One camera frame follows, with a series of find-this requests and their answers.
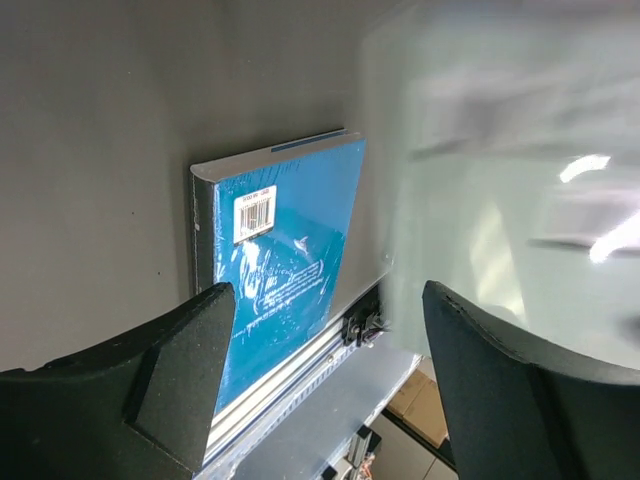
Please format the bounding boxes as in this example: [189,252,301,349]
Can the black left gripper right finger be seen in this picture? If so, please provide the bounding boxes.
[422,281,639,479]

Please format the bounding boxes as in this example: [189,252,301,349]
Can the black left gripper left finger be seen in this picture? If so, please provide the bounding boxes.
[1,283,235,479]

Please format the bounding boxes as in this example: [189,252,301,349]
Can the teal blue book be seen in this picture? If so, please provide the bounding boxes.
[189,130,366,409]

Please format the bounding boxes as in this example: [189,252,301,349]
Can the grey book with circle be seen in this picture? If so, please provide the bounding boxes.
[361,1,639,368]

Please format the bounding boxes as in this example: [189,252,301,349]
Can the brown cardboard box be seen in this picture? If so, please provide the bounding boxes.
[387,370,448,447]

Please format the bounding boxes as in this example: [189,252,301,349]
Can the aluminium mounting rail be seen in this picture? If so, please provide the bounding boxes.
[192,284,424,480]

